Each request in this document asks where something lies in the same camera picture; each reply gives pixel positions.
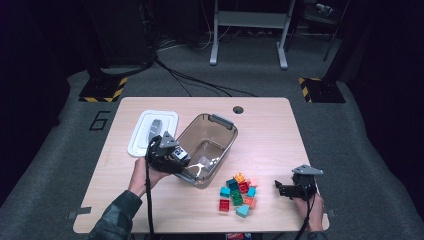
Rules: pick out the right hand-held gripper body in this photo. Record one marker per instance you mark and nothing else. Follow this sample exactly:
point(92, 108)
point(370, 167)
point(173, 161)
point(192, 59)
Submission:
point(305, 185)

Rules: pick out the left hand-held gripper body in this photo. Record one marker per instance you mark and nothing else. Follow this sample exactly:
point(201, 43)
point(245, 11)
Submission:
point(163, 156)

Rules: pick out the small white toy car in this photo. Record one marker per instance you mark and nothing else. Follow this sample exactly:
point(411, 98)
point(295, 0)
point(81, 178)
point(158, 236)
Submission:
point(180, 153)

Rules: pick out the salmon pink toy brick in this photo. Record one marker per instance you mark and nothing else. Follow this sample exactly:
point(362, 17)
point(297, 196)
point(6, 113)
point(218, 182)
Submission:
point(253, 182)

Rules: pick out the light blue toy brick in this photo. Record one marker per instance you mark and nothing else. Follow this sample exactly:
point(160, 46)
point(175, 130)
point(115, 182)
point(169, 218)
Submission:
point(251, 192)

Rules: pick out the transparent brown storage bin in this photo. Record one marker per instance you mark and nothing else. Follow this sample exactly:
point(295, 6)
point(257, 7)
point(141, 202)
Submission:
point(200, 133)

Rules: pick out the salmon orange toy brick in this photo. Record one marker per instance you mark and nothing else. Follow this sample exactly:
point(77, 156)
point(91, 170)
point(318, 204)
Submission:
point(250, 202)

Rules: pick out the red toy brick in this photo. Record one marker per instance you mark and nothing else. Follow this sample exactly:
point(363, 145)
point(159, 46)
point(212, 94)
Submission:
point(224, 205)
point(243, 187)

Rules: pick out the yellow-orange toy brick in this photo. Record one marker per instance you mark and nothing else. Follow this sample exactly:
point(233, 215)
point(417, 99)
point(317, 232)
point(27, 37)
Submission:
point(239, 177)

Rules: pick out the light teal heart-shaped brick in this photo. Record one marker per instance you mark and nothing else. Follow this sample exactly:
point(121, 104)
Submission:
point(242, 211)

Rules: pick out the green toy brick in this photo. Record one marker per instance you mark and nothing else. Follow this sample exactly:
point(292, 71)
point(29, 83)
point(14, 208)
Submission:
point(237, 198)

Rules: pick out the dark teal toy brick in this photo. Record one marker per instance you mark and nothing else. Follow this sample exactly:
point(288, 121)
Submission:
point(232, 184)

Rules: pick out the cyan toy brick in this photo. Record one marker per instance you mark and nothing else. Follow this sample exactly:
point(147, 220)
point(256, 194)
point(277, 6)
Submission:
point(225, 192)

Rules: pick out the person's right hand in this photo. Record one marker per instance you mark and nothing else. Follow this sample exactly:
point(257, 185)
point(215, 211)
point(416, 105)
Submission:
point(308, 213)

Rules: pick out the person's left hand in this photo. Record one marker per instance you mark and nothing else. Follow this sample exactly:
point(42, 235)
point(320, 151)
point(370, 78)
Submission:
point(140, 180)

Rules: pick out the white bin lid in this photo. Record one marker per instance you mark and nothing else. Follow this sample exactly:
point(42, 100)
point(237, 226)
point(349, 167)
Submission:
point(140, 140)

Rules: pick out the small red object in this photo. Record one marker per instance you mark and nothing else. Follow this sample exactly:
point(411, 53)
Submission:
point(235, 236)

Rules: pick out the striped stand base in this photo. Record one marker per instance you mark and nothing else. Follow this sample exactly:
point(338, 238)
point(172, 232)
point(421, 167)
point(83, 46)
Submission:
point(100, 90)
point(323, 91)

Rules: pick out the black cabinet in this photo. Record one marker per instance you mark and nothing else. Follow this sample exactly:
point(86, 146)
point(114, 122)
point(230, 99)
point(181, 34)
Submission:
point(123, 33)

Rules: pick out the grey table corner bracket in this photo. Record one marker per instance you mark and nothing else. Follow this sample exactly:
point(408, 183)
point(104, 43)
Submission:
point(330, 213)
point(81, 211)

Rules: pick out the white metal desk frame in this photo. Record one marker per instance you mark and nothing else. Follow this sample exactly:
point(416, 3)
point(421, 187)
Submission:
point(250, 19)

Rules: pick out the small camera on stand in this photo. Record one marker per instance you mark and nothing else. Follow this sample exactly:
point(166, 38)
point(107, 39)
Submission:
point(325, 8)

